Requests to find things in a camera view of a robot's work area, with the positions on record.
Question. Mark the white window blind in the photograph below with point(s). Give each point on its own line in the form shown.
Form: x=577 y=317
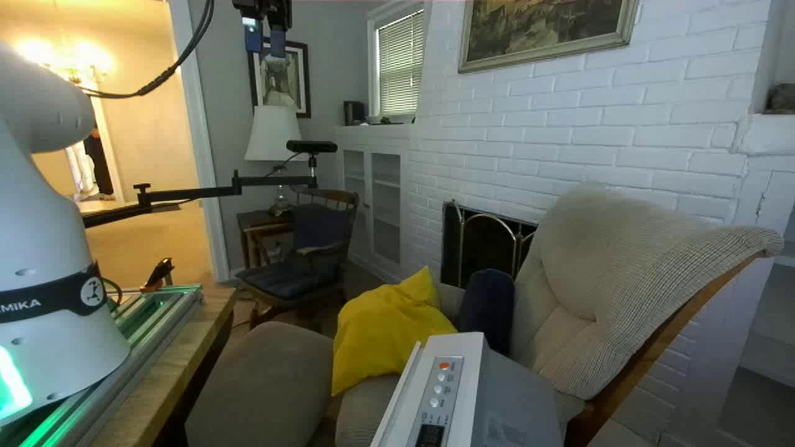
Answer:
x=397 y=57

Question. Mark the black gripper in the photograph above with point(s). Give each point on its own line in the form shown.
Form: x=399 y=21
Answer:
x=268 y=21

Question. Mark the white shade table lamp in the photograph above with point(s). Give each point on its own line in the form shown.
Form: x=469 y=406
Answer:
x=269 y=136

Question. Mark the yellow cushion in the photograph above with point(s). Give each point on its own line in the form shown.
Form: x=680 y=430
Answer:
x=381 y=326

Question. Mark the dark wooden rocking chair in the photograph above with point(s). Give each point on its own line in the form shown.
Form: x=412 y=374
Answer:
x=311 y=272

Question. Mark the dark blue cushion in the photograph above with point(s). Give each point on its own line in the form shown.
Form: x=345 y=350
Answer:
x=487 y=310

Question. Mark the grey-brown sofa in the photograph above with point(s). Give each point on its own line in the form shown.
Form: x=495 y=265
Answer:
x=268 y=390

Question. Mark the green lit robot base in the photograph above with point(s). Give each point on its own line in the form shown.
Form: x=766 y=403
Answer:
x=60 y=372

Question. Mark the wooden table edge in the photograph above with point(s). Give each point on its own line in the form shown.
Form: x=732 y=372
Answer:
x=152 y=409

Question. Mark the white built-in cabinet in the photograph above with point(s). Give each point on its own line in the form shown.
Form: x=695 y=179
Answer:
x=372 y=165

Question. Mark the black fireplace screen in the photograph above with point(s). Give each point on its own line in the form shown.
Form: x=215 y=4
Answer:
x=480 y=240

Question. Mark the framed portrait picture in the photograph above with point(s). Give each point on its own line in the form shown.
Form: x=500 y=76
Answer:
x=281 y=84

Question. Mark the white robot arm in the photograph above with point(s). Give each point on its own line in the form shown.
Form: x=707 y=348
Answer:
x=46 y=262

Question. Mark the white portable air conditioner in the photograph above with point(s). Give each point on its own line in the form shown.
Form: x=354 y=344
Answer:
x=455 y=390

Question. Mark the framed landscape painting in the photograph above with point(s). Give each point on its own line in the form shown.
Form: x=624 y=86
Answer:
x=500 y=34

